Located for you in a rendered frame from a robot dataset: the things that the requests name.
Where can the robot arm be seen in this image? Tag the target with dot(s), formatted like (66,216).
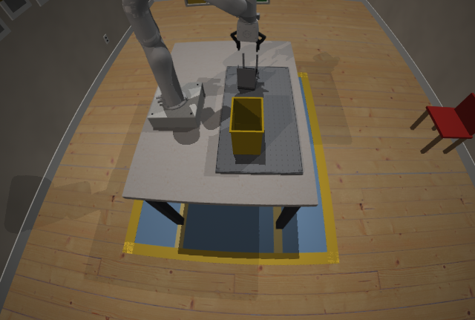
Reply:
(157,54)

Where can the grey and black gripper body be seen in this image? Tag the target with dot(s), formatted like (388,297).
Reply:
(247,32)

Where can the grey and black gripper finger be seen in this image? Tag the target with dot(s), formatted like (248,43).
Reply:
(235,39)
(260,41)

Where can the olive-yellow open-top bin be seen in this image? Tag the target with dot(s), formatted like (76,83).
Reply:
(246,125)

